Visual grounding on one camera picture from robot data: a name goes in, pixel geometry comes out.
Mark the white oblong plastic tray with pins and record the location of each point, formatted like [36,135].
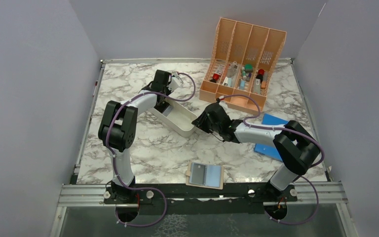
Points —
[180,119]

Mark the red capped bottle right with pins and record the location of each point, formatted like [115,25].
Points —
[260,75]

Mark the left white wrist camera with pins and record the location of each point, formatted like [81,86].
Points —
[175,83]

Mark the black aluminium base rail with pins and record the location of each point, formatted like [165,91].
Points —
[248,198]

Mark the red capped black bottle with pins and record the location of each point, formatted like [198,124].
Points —
[215,78]

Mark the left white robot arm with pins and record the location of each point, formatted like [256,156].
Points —
[117,129]

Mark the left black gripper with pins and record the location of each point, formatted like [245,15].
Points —
[168,91]

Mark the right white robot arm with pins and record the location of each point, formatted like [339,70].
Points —
[297,149]

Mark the green capped bottle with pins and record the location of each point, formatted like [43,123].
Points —
[248,68]

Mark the peach plastic desk organizer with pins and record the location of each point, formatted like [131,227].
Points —
[236,44]

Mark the black credit card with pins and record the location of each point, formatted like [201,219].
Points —
[197,174]

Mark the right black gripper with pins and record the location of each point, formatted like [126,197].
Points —
[201,123]

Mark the stack of cards in tray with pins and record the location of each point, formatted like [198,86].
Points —
[167,111]

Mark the blue flat board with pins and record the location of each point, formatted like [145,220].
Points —
[268,149]

